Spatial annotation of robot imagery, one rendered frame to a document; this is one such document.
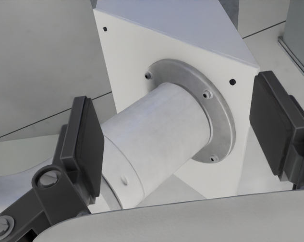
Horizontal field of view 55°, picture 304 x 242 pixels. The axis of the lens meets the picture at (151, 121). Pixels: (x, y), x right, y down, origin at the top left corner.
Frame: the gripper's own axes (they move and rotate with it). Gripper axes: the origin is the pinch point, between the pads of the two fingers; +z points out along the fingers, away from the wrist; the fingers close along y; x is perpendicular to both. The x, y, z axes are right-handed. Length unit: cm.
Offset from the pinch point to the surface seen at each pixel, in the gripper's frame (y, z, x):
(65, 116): -68, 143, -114
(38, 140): -91, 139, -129
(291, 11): 71, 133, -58
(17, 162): -101, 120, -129
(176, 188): 2, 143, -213
